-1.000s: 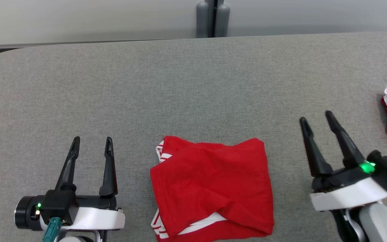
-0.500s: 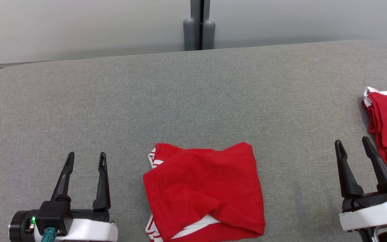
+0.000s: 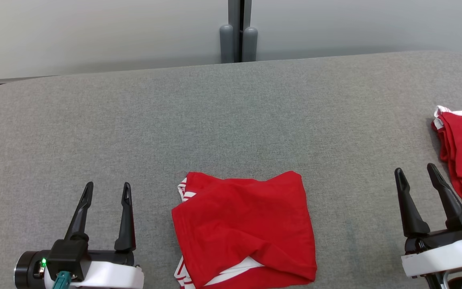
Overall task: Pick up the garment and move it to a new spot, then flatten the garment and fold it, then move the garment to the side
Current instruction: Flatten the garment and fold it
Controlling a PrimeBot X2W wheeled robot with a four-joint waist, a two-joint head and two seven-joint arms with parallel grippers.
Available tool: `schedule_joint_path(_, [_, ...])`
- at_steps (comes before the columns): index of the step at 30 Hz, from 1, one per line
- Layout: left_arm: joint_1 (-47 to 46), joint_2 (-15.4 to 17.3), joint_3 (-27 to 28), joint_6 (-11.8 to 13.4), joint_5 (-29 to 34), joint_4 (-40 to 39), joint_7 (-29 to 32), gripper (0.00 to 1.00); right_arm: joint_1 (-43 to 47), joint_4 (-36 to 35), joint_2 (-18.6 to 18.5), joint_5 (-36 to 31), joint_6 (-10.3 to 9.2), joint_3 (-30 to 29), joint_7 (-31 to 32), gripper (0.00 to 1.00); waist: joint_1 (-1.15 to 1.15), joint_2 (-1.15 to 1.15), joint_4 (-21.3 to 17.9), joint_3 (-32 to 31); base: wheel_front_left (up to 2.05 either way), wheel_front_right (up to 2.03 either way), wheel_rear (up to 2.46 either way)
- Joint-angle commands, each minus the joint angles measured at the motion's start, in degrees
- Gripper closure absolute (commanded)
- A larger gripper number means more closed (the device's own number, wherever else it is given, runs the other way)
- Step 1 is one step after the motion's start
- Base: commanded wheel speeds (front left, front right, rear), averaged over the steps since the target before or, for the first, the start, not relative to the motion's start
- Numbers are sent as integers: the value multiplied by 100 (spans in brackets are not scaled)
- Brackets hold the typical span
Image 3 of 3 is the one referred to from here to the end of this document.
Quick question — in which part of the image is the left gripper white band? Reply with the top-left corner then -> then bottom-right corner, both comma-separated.
14,182 -> 144,289

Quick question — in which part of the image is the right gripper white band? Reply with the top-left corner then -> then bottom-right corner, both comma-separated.
394,163 -> 462,278

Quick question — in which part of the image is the red Bulls 23 jersey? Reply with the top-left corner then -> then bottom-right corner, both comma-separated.
171,171 -> 318,289

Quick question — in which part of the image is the left teal plug cable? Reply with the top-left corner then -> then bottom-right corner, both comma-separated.
53,271 -> 72,289

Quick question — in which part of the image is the grey rounded partition post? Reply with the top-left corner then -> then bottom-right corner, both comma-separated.
242,26 -> 258,62
219,24 -> 235,64

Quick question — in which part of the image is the grey vertical partition frame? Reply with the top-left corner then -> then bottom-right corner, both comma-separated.
228,0 -> 252,63

